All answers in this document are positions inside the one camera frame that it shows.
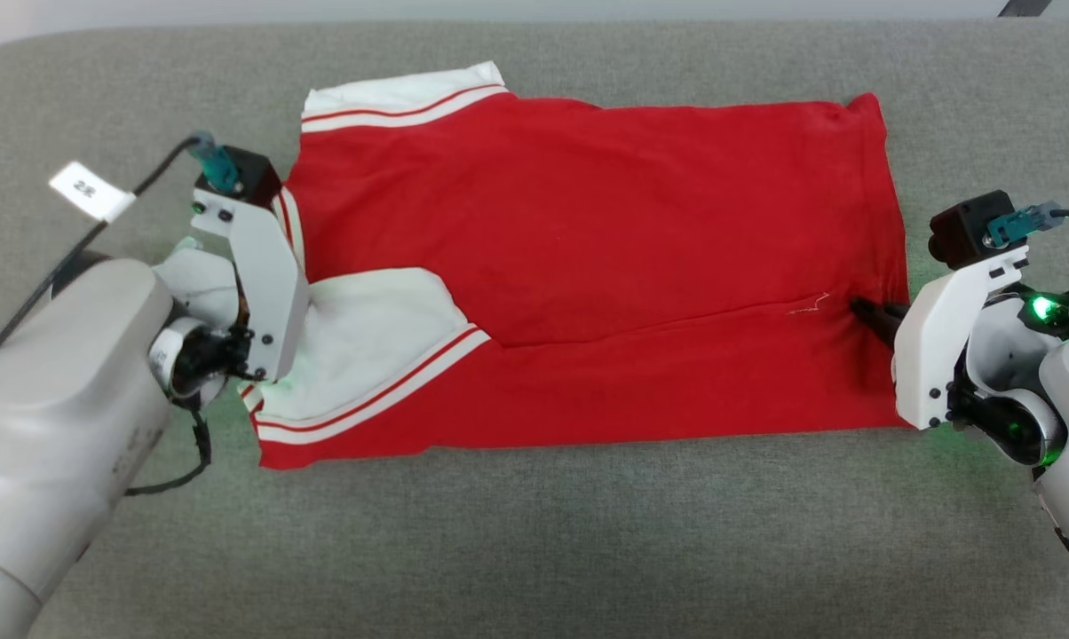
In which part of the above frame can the red and white T-shirt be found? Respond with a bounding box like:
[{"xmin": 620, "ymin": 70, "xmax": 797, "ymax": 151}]
[{"xmin": 242, "ymin": 60, "xmax": 913, "ymax": 471}]

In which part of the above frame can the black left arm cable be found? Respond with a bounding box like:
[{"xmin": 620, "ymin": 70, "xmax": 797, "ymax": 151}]
[{"xmin": 0, "ymin": 135, "xmax": 207, "ymax": 384}]

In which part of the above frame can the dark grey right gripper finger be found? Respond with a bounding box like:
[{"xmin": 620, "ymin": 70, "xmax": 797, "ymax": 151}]
[{"xmin": 850, "ymin": 297, "xmax": 911, "ymax": 349}]

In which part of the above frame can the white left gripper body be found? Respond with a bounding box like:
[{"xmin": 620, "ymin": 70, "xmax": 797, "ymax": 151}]
[{"xmin": 148, "ymin": 186, "xmax": 311, "ymax": 402}]

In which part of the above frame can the short black looped cable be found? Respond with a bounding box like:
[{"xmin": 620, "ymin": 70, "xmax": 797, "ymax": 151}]
[{"xmin": 124, "ymin": 410, "xmax": 213, "ymax": 497}]

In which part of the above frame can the white cable label tag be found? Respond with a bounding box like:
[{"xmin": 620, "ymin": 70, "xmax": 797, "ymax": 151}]
[{"xmin": 49, "ymin": 161, "xmax": 137, "ymax": 224}]

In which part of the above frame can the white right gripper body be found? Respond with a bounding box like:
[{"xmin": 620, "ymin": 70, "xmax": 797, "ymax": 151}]
[{"xmin": 892, "ymin": 244, "xmax": 1069, "ymax": 469}]

